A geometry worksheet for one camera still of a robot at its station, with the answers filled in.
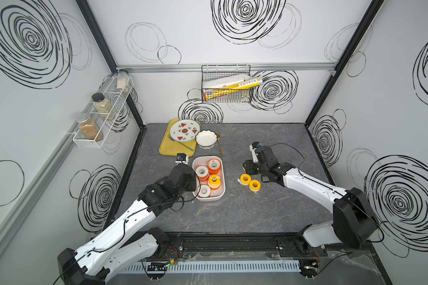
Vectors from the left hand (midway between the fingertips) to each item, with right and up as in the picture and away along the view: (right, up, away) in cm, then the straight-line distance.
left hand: (191, 175), depth 75 cm
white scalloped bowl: (+4, +15, +35) cm, 38 cm away
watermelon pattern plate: (-10, +21, +40) cm, 47 cm away
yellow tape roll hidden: (+30, -10, +15) cm, 35 cm away
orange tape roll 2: (+5, -11, +14) cm, 18 cm away
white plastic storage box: (+11, -12, +14) cm, 21 cm away
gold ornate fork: (+13, +7, +30) cm, 34 cm away
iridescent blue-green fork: (-10, +12, +34) cm, 38 cm away
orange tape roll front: (+3, -2, +16) cm, 17 cm away
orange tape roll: (+9, 0, +19) cm, 21 cm away
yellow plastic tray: (-18, +11, +34) cm, 40 cm away
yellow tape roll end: (+10, -6, +14) cm, 18 cm away
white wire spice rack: (-42, +36, +19) cm, 59 cm away
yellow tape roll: (+25, -6, +17) cm, 31 cm away
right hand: (+26, +3, +12) cm, 29 cm away
